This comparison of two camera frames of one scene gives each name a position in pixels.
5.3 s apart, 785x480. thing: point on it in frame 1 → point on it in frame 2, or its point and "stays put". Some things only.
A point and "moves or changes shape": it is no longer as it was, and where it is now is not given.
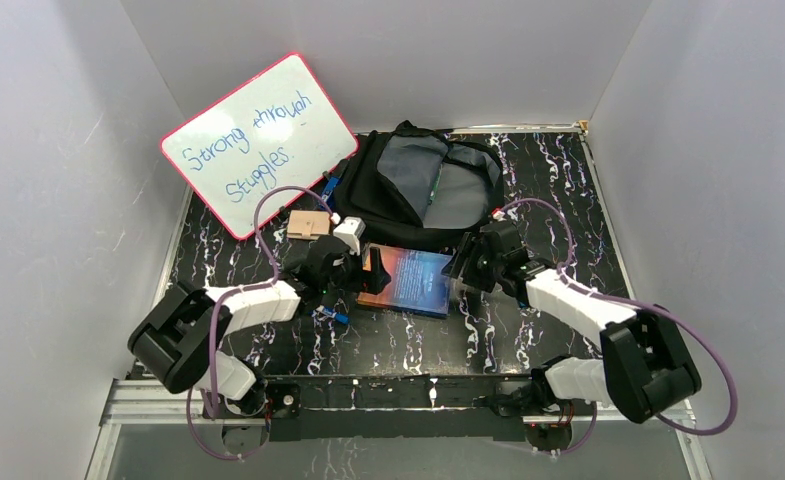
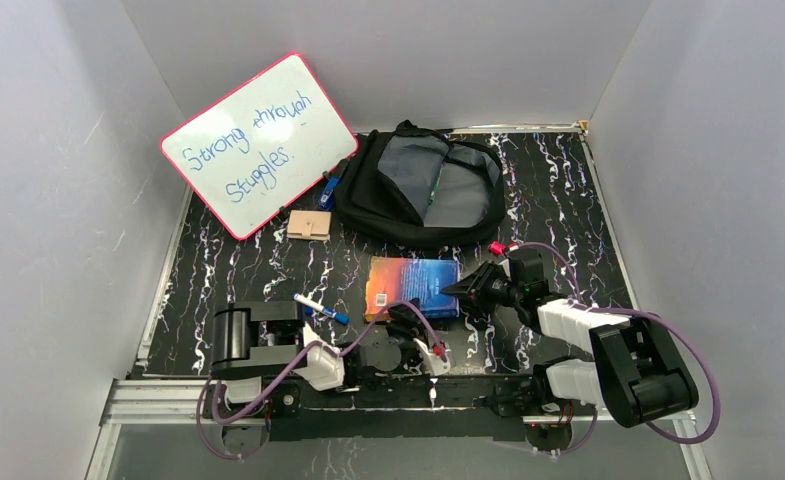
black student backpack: (423, 189) stays put
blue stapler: (329, 190) stays put
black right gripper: (470, 246) → (474, 289)
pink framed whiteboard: (281, 129) stays put
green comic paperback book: (436, 184) stays put
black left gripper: (358, 273) → (404, 330)
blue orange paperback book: (417, 284) moves or changes shape
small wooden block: (308, 225) stays put
